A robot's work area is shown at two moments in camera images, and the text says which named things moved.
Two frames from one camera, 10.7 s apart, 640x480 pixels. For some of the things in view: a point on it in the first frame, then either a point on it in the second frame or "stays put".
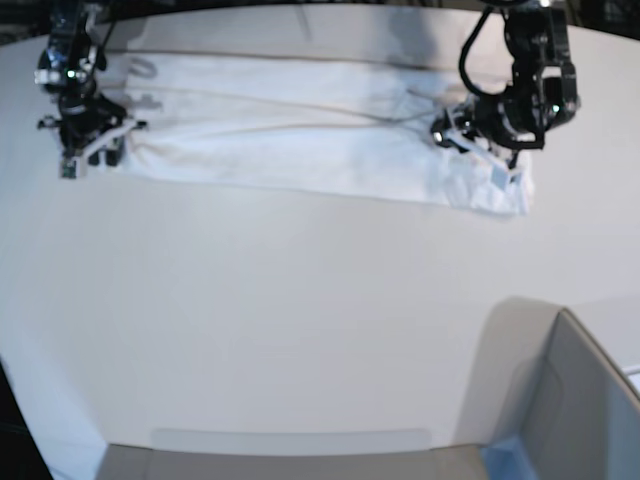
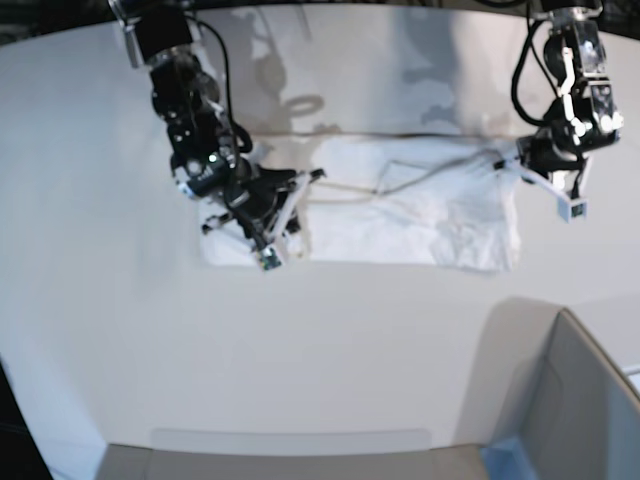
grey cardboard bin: x=541 y=380 stays put
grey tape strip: x=291 y=441 stays put
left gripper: x=89 y=124 → x=262 y=201
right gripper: x=479 y=121 → x=564 y=167
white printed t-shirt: x=342 y=123 → x=447 y=202
